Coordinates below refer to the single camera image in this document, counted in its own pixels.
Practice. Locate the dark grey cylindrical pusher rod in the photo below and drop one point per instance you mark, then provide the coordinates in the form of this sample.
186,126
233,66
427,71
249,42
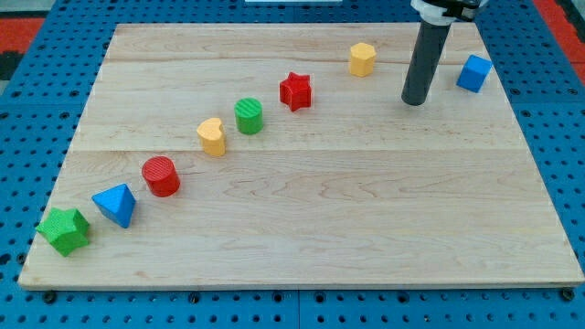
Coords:
424,61

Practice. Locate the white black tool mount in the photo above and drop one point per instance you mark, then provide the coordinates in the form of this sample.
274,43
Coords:
445,12

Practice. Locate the blue cube block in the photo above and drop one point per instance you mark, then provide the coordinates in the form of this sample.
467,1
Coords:
474,73

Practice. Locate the yellow hexagon block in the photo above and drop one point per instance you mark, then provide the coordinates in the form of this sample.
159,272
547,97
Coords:
362,59

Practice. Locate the red star block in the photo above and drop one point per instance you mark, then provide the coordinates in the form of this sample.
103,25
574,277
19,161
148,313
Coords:
296,91

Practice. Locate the green cylinder block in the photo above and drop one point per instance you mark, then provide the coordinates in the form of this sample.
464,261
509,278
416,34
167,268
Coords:
248,113

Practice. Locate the yellow heart block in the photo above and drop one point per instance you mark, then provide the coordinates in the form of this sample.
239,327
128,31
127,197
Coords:
212,137

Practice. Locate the wooden board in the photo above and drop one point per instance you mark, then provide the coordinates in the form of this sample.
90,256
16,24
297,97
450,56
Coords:
360,191

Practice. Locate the red cylinder block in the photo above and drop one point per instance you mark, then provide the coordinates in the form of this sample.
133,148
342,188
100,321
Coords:
160,175

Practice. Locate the blue triangle block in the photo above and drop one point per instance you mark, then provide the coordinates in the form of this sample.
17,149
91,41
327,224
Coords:
117,204

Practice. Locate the green star block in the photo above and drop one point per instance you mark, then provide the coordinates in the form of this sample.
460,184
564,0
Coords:
64,230

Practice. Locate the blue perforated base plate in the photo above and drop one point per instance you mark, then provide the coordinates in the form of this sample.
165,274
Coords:
43,101

